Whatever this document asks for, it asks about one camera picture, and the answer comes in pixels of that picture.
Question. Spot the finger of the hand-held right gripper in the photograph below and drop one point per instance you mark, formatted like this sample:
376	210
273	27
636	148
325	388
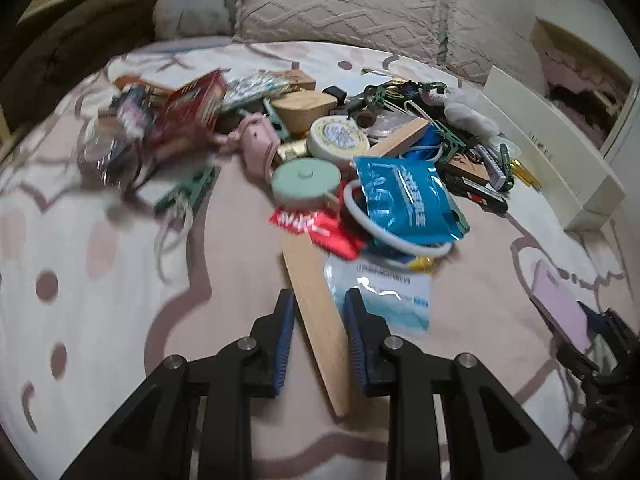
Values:
575	357
607	322

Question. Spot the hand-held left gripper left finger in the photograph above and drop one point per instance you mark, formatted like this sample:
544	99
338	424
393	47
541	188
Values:
285	340

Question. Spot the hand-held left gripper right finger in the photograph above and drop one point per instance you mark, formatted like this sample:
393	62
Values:
355	340

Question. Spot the wooden ruler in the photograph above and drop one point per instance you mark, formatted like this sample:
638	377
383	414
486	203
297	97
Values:
317	310

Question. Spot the purple sticky note pad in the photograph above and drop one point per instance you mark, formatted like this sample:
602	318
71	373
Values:
557	305

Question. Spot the white cardboard box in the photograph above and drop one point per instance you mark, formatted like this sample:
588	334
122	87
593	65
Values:
550	155

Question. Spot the white blue wipes packet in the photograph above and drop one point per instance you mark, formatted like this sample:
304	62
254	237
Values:
385	290

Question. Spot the red foil packet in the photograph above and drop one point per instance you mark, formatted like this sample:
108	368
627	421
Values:
320	227

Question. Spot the blue foil packet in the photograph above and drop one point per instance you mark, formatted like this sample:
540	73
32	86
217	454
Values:
405	197

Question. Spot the mint round tape measure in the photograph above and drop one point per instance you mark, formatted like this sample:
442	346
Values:
305	182

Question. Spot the gold lighter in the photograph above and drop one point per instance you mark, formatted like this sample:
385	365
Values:
525	175

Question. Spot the black folding knife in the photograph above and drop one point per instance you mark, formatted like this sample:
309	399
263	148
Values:
480	192

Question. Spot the round cream tin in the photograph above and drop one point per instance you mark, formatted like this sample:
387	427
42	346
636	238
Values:
337	137

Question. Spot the dark clothes pile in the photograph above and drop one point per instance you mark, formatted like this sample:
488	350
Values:
575	105

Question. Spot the oval wooden box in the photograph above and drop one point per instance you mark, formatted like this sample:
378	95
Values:
302	107

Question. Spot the small black box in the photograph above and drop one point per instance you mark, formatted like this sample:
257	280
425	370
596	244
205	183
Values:
335	94

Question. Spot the pink clothes pile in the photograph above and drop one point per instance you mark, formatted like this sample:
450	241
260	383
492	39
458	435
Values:
570	75

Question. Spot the crumpled white plastic bag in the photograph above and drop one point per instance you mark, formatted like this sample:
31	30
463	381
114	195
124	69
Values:
467	112

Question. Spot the red cigarette pack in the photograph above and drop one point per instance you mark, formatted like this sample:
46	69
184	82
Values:
192	105

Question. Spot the floral fabric pouch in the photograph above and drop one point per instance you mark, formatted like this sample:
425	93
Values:
252	87

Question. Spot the engraved wooden square box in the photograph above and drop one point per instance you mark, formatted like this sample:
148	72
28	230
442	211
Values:
295	79

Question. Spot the multicoloured crochet pouch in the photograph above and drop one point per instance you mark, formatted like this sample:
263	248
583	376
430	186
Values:
130	110

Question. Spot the wardrobe shelf niche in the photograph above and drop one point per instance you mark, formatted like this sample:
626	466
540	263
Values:
540	30

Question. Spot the brown leather case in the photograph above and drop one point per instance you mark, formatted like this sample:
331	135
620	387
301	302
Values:
127	81

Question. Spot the knitted beige pillow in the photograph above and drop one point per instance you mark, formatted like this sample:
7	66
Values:
335	5
480	40

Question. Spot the grey plush cushion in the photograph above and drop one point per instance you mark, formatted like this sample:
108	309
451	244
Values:
190	7

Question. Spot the brown duvet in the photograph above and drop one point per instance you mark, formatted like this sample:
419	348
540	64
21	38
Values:
60	60

